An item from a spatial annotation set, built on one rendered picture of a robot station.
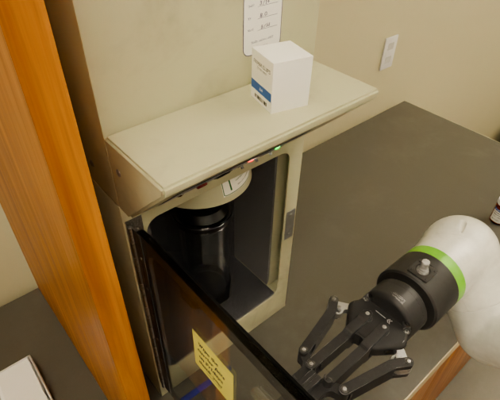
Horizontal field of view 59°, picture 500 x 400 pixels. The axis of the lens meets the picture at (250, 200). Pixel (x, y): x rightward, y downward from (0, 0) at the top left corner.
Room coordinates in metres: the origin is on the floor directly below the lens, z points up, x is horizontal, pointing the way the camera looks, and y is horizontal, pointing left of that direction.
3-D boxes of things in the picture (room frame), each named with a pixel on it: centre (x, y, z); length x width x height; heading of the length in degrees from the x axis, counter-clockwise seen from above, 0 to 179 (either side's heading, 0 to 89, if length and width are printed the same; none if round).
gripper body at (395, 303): (0.34, -0.17, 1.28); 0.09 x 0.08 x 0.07; 131
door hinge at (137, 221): (0.40, 0.14, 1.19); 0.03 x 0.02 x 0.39; 132
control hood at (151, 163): (0.46, 0.00, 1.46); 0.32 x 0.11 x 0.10; 132
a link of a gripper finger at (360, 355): (0.28, -0.13, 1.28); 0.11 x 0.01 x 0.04; 133
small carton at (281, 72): (0.48, -0.03, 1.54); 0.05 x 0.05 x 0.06; 28
